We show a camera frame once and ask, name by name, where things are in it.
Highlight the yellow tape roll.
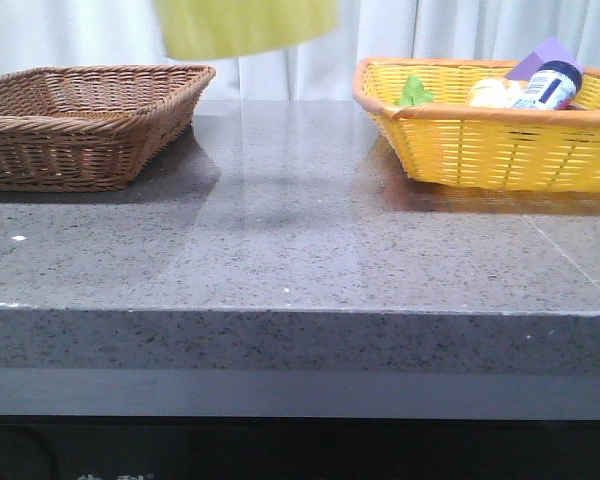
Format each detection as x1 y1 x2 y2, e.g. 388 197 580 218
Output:
152 0 338 60

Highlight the green artificial leaf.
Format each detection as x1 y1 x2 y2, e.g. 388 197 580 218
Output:
395 75 434 107

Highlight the bread roll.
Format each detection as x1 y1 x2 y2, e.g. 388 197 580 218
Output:
465 77 528 108

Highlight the brown wicker basket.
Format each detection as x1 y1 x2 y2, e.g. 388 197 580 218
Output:
0 64 216 192

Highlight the yellow plastic woven basket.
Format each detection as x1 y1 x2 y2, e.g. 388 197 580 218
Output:
354 57 600 193

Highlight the blue white labelled bottle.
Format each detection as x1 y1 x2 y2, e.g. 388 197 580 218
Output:
511 60 583 111

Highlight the purple block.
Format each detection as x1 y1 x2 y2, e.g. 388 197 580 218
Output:
505 38 585 81

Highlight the white curtain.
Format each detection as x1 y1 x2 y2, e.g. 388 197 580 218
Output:
0 1 600 101

